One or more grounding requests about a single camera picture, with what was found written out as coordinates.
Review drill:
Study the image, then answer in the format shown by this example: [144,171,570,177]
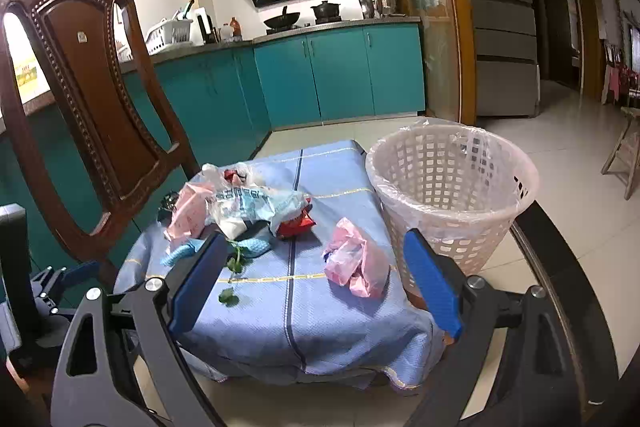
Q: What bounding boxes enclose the pink tissue packet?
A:
[165,182,213,243]

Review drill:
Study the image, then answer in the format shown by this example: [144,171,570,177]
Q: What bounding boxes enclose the brown sauce bottle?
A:
[230,17,242,41]

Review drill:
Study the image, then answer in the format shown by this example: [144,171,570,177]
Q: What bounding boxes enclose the green vegetable leaves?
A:
[218,242,250,308]

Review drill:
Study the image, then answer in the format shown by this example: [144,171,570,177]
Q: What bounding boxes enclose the grey refrigerator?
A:
[470,0,539,118]

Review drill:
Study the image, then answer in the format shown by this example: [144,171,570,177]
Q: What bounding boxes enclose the red snack packet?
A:
[276,208,316,239]

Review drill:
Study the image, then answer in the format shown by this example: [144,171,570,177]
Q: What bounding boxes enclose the clear plastic bag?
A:
[200,162,262,188]

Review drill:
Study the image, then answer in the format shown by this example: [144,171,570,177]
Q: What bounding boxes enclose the steel pot with lid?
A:
[358,0,405,18]

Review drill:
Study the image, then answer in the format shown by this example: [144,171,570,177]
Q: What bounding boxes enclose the wooden stool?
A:
[601,107,639,200]

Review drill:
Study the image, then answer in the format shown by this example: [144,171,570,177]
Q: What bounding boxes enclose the white blue bread wrapper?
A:
[206,185,311,239]

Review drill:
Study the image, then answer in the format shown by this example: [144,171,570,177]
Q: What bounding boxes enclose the teal kitchen base cabinets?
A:
[0,18,428,273]

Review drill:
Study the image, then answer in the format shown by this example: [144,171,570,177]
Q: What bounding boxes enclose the white dish rack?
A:
[145,18,192,55]

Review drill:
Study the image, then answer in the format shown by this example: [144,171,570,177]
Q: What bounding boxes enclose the blue cloth table cover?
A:
[113,140,446,393]

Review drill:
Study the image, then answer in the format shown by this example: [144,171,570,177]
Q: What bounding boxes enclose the black wok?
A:
[264,5,300,32]

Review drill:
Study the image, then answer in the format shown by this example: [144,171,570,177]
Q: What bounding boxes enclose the wooden door frame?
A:
[401,0,477,124]

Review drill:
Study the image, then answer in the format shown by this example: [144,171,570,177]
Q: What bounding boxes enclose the brown wooden chair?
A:
[1,0,200,287]

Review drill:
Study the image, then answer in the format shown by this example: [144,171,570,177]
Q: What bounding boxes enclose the white plastic waste basket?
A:
[366,119,540,298]

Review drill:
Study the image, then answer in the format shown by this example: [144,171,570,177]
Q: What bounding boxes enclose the black cooking pot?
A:
[312,0,342,24]

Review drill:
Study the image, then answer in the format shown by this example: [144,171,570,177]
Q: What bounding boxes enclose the pink plastic bag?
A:
[322,217,390,298]

